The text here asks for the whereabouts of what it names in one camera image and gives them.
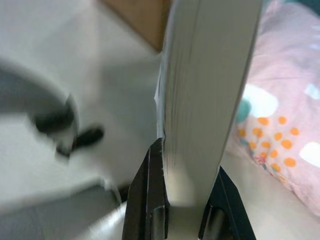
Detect pink pillow with orange patches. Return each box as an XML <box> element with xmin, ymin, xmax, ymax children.
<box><xmin>223</xmin><ymin>0</ymin><xmax>320</xmax><ymax>217</ymax></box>

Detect brown wooden nightstand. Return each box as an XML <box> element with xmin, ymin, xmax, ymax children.
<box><xmin>99</xmin><ymin>0</ymin><xmax>174</xmax><ymax>52</ymax></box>

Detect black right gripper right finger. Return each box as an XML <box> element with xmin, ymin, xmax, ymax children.
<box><xmin>198</xmin><ymin>164</ymin><xmax>257</xmax><ymax>240</ymax></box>

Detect bed with cream sheet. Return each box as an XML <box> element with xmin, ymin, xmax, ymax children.
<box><xmin>0</xmin><ymin>149</ymin><xmax>320</xmax><ymax>240</ymax></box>

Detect white book with blue letters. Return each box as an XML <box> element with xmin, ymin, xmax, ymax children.
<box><xmin>153</xmin><ymin>0</ymin><xmax>263</xmax><ymax>209</ymax></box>

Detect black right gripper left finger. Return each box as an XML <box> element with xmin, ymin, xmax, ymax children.
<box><xmin>122</xmin><ymin>137</ymin><xmax>171</xmax><ymax>240</ymax></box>

